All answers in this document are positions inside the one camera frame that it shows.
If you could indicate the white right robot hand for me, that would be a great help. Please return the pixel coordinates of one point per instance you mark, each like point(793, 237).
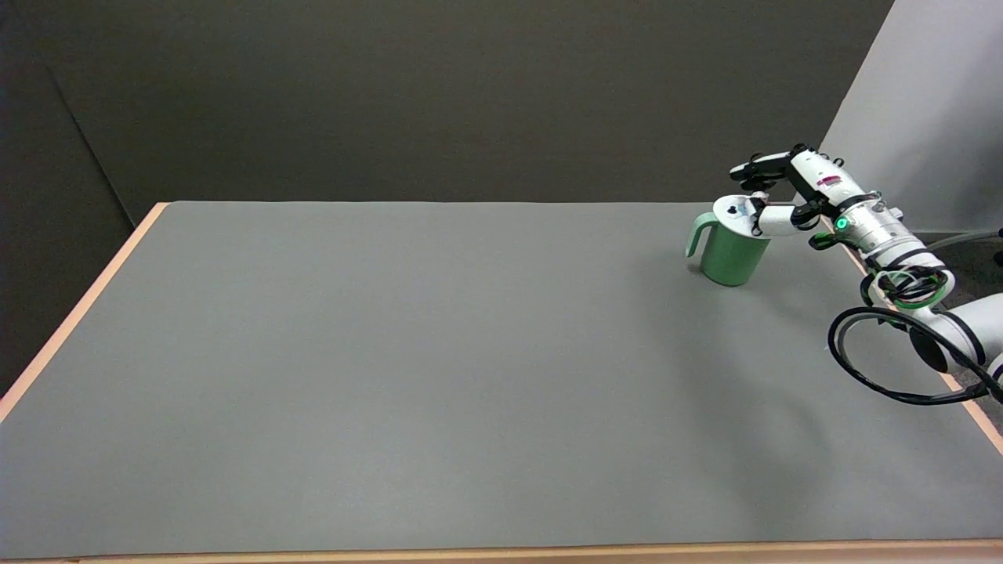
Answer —
point(815, 184)

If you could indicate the white round cup lid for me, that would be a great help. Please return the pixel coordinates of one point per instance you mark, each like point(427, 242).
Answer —
point(736, 207)

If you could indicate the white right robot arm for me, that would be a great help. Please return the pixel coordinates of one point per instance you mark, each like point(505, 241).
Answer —
point(925, 290)

